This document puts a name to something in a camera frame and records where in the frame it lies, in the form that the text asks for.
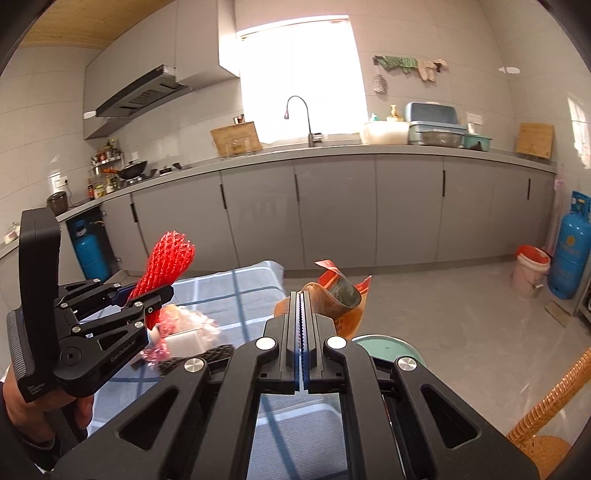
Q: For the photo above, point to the grey kitchen base cabinets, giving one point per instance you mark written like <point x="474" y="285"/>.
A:
<point x="332" y="217"/>

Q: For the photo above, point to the group of condiment bottles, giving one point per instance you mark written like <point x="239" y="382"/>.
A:
<point x="104" y="187"/>

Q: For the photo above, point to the red foam fruit net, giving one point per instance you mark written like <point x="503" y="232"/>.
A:
<point x="166" y="258"/>

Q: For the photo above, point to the flat cardboard piece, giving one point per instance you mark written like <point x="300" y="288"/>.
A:
<point x="558" y="314"/>

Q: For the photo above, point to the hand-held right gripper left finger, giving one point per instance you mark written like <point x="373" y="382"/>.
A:
<point x="286" y="341"/>

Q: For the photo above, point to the grey wall cabinet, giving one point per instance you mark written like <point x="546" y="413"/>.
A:
<point x="198" y="41"/>

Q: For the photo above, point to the white bucket red rim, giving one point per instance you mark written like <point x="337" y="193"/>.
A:
<point x="528" y="277"/>

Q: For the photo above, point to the blue dish drainer box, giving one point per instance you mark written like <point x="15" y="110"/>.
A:
<point x="434" y="115"/>

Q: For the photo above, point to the orange snack packet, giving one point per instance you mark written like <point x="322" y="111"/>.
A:
<point x="355" y="314"/>

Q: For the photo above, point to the wicker chair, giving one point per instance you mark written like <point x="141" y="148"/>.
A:
<point x="563" y="392"/>

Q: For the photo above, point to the spice rack with jars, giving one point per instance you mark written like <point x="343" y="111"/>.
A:
<point x="107" y="154"/>

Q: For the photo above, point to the blue checked tablecloth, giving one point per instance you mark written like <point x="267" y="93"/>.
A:
<point x="240" y="295"/>

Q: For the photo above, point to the teal plastic basket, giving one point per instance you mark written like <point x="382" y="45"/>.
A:
<point x="478" y="141"/>

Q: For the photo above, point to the green hanging cloth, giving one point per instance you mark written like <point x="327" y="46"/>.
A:
<point x="397" y="62"/>

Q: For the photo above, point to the black wok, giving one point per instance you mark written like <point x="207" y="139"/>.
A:
<point x="131" y="170"/>

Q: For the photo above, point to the person's left forearm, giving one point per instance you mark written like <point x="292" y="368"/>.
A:
<point x="18" y="457"/>

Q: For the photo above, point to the beige hanging cloth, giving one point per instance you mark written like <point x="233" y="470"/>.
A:
<point x="429" y="69"/>

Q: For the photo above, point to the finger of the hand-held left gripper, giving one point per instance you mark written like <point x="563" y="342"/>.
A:
<point x="121" y="296"/>
<point x="150" y="300"/>

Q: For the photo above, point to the person's left hand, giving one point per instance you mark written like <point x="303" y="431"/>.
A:
<point x="27" y="415"/>

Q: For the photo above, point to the blue gas cylinder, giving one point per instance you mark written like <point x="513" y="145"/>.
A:
<point x="570" y="249"/>
<point x="90" y="254"/>

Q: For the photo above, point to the white foam block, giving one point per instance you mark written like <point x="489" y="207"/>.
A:
<point x="184" y="344"/>

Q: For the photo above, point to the bright window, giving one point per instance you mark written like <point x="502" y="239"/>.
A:
<point x="300" y="69"/>

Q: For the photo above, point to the curved kitchen faucet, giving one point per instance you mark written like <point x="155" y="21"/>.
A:
<point x="308" y="124"/>

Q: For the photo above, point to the clear plastic bag red print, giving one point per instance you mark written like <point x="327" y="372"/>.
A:
<point x="198" y="323"/>

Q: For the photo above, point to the yellow soap dispenser bottle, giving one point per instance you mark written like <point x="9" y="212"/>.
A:
<point x="394" y="114"/>

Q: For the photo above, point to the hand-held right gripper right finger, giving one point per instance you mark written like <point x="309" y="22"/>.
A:
<point x="316" y="341"/>

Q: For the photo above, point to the black range hood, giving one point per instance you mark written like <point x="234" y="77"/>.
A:
<point x="138" y="94"/>

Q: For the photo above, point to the steel wool scrubber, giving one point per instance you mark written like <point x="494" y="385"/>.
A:
<point x="379" y="84"/>

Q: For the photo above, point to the wooden cutting board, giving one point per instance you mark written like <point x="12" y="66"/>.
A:
<point x="535" y="141"/>
<point x="235" y="138"/>

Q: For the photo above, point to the gas stove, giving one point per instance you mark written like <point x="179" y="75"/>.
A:
<point x="161" y="171"/>

